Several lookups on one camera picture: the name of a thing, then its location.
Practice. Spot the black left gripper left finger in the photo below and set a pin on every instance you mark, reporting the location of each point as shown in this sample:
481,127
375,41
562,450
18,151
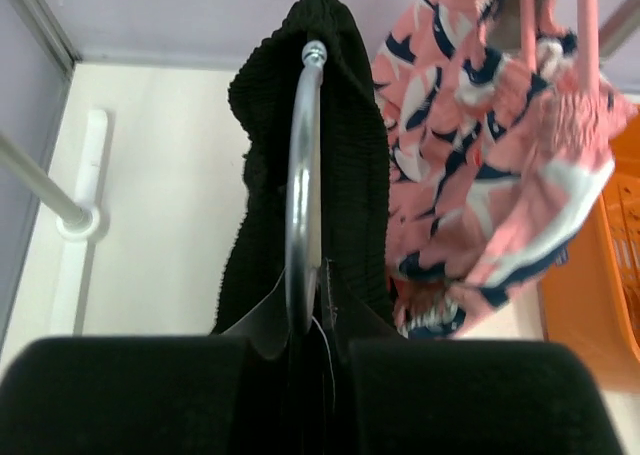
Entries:
131,396

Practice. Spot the pink shark print shorts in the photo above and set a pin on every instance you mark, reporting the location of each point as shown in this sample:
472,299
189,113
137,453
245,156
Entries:
494,164

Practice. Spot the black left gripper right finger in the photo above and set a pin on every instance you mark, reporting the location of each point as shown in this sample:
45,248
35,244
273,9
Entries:
476,397

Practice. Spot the orange plastic basket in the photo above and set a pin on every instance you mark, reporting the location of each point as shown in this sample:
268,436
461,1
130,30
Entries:
590,299

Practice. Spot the silver clothes rack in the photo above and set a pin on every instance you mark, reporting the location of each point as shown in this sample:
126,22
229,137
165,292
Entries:
80,220

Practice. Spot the black shorts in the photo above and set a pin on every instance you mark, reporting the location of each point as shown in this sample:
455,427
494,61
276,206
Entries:
307,392

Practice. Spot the grey metal hanger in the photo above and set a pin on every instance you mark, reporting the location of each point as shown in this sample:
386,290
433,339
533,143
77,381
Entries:
285,315

